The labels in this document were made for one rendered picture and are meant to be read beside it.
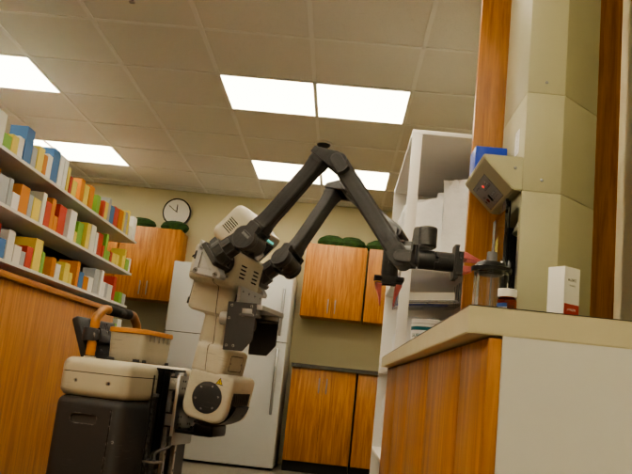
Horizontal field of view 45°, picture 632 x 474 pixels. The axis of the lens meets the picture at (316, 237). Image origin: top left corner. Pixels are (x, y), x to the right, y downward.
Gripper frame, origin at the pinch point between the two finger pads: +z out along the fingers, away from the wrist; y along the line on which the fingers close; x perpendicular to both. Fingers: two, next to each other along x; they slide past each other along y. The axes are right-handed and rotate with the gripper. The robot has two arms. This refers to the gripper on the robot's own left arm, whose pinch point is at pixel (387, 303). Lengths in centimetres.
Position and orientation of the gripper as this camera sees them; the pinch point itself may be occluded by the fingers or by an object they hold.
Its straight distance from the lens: 258.8
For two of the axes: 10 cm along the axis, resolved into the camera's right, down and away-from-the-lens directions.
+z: -1.1, 9.8, -1.9
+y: 9.9, 1.0, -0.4
